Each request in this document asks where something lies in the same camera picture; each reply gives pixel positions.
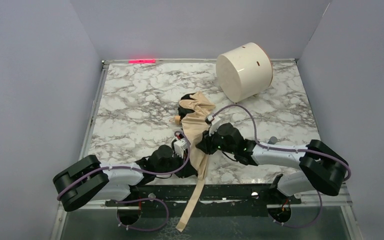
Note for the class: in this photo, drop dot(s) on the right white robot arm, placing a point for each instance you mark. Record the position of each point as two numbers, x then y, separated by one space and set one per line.
319 167

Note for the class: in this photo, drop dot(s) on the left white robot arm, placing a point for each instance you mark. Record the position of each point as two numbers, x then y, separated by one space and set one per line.
91 180

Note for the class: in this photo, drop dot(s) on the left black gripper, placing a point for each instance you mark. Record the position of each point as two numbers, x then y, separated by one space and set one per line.
188 168

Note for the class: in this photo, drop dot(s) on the beige folding umbrella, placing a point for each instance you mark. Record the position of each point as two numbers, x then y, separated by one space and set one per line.
193 126

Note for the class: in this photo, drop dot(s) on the pink tape strip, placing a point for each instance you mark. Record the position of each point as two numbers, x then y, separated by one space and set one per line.
142 61

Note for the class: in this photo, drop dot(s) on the small blue capped bottle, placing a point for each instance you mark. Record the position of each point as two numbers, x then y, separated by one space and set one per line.
272 140

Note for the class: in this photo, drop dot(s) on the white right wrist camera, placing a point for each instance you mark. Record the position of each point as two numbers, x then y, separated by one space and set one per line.
213 122

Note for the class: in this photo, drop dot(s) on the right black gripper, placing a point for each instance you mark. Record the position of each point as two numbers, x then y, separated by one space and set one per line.
204 145

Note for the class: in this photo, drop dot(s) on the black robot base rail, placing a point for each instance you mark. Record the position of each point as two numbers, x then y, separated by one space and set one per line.
216 200

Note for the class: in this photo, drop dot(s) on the cream cylindrical umbrella stand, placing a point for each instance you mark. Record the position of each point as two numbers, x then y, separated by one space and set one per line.
244 72

